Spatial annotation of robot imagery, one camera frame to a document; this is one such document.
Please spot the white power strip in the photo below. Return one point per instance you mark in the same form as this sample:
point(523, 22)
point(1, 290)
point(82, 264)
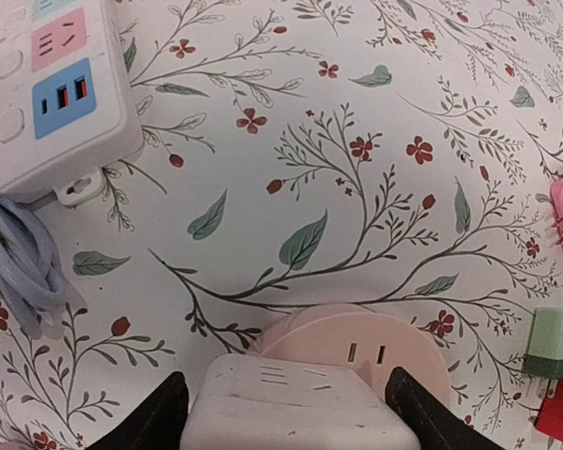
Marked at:
point(66, 106)

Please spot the pink round socket base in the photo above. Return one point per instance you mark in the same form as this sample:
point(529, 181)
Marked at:
point(370, 343)

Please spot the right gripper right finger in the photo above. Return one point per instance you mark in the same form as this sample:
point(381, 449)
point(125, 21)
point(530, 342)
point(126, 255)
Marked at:
point(436, 427)

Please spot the white cartoon cube adapter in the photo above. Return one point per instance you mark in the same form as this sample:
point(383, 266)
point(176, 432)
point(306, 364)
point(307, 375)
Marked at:
point(250, 402)

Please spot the mint green cube adapter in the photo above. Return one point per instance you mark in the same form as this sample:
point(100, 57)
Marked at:
point(543, 362)

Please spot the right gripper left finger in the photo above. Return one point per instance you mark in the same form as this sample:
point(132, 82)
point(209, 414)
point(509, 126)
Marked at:
point(157, 423)

